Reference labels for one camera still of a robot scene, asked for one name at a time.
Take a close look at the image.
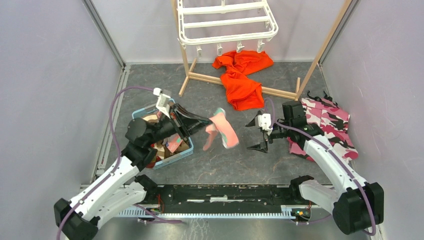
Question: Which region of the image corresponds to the pink sock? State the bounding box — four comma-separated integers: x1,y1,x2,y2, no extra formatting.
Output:
202,107,240,151

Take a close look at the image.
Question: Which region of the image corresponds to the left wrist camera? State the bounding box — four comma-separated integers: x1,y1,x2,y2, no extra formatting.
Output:
153,87,171,118

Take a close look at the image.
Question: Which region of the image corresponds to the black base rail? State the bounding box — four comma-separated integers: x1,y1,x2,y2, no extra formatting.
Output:
138,184,316,217

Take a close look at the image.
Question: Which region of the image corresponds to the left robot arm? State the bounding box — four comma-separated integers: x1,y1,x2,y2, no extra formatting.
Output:
53,103,213,240

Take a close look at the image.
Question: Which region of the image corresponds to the pile of socks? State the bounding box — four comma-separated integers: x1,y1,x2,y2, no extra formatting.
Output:
140,110,191,169

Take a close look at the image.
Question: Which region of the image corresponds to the light blue basket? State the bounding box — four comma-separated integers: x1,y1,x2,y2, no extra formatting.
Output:
131,103,194,170

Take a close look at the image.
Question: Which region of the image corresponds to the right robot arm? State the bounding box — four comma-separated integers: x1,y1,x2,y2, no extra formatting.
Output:
247,101,385,236

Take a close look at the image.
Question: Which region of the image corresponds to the white clip hanger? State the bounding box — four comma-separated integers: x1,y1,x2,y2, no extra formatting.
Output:
172,0,279,58

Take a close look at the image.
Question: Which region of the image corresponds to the wooden drying rack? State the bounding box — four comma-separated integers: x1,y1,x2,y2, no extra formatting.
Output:
171,0,353,101

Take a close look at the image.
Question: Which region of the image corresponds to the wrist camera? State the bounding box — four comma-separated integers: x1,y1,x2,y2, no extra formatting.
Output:
153,87,171,118
257,113,273,135

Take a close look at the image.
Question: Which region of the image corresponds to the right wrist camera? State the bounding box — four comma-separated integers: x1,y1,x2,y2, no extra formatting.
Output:
257,113,273,135

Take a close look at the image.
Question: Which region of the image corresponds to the orange shirt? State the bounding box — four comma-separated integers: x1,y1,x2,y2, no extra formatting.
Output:
212,50,274,111

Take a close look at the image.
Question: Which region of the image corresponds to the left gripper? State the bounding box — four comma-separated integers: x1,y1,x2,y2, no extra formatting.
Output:
146,102,213,145

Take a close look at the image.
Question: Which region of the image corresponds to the pink camouflage backpack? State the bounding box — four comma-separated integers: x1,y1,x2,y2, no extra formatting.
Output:
285,92,359,163

